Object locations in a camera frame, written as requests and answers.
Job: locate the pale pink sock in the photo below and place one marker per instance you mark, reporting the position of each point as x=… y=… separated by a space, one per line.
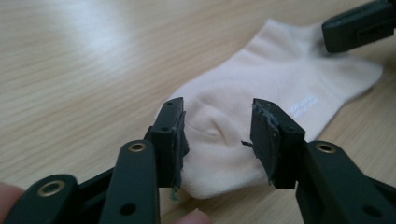
x=249 y=77

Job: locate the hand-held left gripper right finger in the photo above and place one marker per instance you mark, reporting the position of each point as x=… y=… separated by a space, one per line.
x=280 y=149

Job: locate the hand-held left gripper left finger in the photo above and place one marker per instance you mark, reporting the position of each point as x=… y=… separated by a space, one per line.
x=168 y=140

